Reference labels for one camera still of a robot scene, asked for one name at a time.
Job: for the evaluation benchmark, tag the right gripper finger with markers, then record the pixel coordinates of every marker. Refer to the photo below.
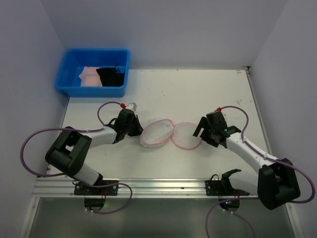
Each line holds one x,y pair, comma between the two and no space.
206,137
202,128

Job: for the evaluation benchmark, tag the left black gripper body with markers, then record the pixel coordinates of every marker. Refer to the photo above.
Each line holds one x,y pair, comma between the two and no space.
132,123

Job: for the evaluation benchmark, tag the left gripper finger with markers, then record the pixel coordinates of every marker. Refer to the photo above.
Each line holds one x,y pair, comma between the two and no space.
137,123
134,132

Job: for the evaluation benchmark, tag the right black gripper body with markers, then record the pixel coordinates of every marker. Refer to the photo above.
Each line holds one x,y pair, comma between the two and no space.
208,129

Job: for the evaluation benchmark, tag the white mesh laundry bag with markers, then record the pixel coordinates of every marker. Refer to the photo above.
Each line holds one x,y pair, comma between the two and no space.
158,132

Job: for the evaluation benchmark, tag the black garment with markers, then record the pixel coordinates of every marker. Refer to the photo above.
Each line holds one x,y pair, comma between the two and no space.
111,76

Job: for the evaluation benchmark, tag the pink bra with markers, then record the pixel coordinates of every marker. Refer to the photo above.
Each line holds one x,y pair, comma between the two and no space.
90,78

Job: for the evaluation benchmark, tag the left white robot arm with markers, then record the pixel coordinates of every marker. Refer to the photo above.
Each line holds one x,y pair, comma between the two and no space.
69,151

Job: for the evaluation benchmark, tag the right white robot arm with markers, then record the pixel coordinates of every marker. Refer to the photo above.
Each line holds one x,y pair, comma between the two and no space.
275,183

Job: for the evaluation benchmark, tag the blue plastic bin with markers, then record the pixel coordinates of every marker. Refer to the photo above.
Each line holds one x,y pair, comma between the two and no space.
73,63

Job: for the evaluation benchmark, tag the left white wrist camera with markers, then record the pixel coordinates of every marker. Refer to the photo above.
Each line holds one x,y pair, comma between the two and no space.
131,108

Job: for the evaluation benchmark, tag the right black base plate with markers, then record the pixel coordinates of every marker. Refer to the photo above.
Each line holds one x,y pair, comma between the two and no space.
222,188

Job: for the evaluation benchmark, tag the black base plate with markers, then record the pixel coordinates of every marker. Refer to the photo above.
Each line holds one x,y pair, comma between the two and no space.
222,188
100,188

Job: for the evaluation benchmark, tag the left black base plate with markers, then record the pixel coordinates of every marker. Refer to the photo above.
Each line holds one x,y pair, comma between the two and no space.
100,188

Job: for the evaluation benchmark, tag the aluminium mounting rail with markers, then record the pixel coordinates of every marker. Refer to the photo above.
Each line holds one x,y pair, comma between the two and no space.
62,187

